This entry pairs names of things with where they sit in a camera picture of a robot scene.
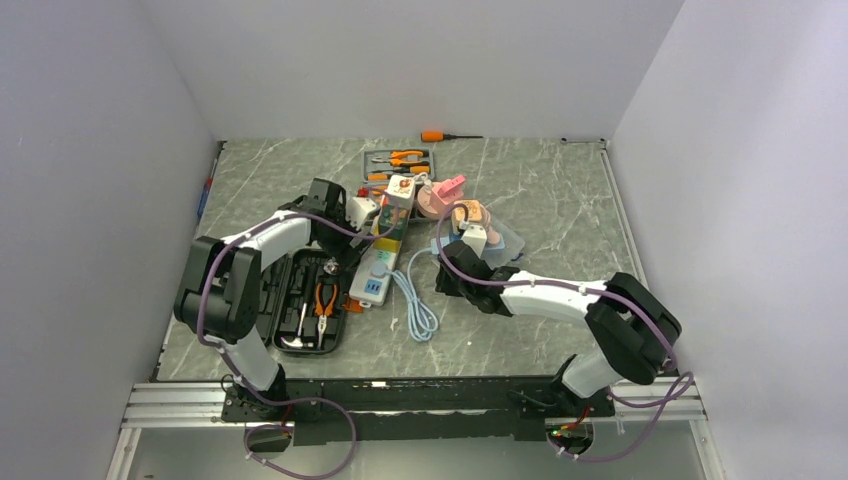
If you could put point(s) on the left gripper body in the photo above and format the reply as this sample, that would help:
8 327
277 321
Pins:
336 244

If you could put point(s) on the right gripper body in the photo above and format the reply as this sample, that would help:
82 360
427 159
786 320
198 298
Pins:
452 287

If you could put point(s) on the clear plastic screw box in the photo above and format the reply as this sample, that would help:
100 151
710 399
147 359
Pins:
509 249

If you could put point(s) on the grey tool tray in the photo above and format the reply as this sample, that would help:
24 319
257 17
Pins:
379 165

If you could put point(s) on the white power strip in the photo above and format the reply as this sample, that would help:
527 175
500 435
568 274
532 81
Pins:
371 281

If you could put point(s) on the black tool case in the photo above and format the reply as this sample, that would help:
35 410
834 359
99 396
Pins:
287 320

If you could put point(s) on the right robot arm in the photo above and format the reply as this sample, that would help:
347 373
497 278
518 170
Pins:
633 332

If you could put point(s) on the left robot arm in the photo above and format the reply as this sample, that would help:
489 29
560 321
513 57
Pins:
220 289

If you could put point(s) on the pink round socket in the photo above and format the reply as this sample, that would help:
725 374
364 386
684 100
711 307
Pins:
435 197

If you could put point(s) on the white cube adapter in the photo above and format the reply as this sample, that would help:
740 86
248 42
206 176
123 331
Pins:
400 191

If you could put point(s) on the tan cube adapter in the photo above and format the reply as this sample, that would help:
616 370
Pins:
470 212

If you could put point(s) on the orange pliers in case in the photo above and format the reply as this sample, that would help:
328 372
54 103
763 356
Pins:
325 298

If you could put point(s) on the blue red pen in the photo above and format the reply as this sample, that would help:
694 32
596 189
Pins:
206 190

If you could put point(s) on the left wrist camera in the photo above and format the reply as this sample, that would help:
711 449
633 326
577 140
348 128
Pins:
360 210

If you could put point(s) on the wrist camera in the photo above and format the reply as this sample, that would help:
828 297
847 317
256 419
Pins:
475 237
360 210

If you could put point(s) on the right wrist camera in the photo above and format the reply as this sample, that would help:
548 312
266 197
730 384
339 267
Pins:
475 237

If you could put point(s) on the orange handled screwdriver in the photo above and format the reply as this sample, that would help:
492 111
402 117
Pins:
437 136

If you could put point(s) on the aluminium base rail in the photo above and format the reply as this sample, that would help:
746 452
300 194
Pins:
525 408

